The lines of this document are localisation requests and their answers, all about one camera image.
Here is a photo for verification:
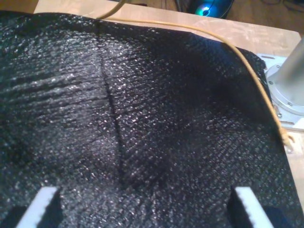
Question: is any yellow network cable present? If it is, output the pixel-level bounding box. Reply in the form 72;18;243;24
96;0;296;149

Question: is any black bubble wrap mat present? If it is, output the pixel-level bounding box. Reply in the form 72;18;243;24
0;10;300;228

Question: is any black computer tower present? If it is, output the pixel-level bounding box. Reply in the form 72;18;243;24
187;0;235;19

